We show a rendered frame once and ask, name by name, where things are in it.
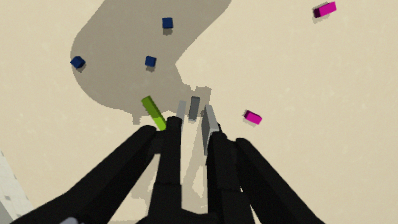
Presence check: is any small dark blue cube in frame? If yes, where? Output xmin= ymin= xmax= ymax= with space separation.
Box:
xmin=145 ymin=56 xmax=156 ymax=67
xmin=70 ymin=56 xmax=86 ymax=69
xmin=162 ymin=17 xmax=173 ymax=29

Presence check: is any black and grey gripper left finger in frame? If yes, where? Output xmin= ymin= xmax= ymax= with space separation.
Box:
xmin=10 ymin=100 xmax=186 ymax=224

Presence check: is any magenta rectangular block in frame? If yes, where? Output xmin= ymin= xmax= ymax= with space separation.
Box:
xmin=244 ymin=110 xmax=262 ymax=125
xmin=314 ymin=1 xmax=336 ymax=18

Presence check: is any grey rod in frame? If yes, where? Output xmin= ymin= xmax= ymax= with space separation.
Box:
xmin=188 ymin=96 xmax=200 ymax=122

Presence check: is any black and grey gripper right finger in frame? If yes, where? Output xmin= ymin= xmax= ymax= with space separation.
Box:
xmin=201 ymin=104 xmax=326 ymax=224

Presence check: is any lime green rod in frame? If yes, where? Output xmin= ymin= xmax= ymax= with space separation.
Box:
xmin=141 ymin=95 xmax=166 ymax=131

